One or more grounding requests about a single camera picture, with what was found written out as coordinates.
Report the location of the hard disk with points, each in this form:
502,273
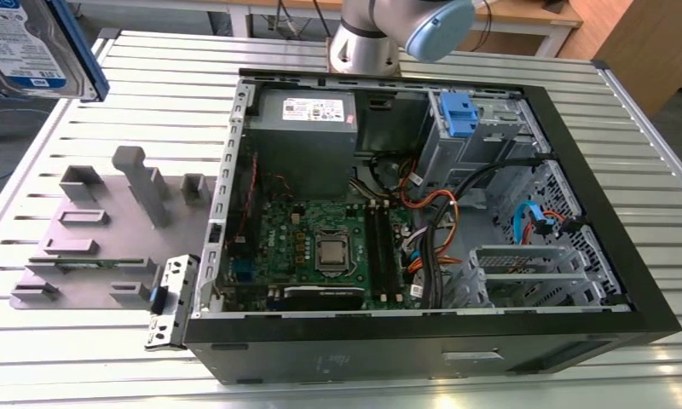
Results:
22,42

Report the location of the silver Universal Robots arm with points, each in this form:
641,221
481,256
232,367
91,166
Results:
363,47

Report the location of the metal disk bay cage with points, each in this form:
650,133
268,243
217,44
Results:
534,277

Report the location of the silver CPU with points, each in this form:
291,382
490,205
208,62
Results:
331,251

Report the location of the grey power supply unit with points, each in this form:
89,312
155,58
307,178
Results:
300,162

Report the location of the black RAM slot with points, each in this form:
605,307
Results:
391,255
375,255

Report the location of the CPU socket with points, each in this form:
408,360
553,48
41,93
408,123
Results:
332,269

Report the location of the green motherboard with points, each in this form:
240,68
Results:
284,264

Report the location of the black graphics card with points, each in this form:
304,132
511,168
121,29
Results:
318,298

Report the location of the grey optical drive cage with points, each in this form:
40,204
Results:
471,157

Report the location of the blue drive bay latch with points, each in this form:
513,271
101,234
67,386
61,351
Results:
457,115

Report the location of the black open PC case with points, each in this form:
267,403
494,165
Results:
375,358

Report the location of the grey parts rack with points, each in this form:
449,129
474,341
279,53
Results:
119,243

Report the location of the green RAM stick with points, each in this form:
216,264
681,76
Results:
91,265

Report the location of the wooden desk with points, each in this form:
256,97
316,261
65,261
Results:
523,17

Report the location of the blue and black bracket latch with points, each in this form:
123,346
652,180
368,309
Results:
159,294

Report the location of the metal expansion slot bracket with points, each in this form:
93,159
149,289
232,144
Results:
177,315

